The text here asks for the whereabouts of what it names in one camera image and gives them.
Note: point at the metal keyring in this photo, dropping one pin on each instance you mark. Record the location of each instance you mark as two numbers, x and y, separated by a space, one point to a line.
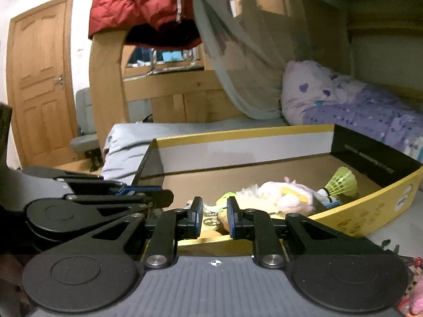
211 221

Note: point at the wooden bunk bed frame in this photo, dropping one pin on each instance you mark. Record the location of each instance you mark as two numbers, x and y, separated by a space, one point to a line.
105 99

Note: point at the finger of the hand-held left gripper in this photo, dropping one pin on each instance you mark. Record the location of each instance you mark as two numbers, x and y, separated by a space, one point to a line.
145 203
138 190

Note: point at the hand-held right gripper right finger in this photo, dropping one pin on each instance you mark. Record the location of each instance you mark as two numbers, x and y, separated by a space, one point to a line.
232 219

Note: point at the yellow-green shuttlecock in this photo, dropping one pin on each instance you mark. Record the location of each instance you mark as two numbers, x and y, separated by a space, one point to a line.
342 183

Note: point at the pink heart-print pillow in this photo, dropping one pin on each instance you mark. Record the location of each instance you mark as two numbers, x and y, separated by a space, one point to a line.
307 95

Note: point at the white plush toy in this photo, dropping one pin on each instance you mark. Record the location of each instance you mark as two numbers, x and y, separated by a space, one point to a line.
287 198

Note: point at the grey chair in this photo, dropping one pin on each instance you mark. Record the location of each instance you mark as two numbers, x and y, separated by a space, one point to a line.
84 128

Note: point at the red puffer jacket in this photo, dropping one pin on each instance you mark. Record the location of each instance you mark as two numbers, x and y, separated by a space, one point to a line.
138 3

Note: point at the pile of toys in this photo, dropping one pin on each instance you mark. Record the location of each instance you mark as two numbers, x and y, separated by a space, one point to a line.
413 284

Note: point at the purple dotted quilt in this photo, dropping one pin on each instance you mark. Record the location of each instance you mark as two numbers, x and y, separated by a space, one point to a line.
373 112

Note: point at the yellow cardboard box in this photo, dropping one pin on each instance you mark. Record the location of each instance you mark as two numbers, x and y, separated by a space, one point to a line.
370 214

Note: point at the grey mosquito net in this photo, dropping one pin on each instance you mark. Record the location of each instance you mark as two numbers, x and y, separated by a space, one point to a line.
251 66

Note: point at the wooden door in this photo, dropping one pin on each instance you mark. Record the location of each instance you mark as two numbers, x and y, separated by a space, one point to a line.
39 89

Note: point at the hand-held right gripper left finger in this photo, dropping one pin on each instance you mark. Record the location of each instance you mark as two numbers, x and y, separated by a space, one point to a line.
198 216

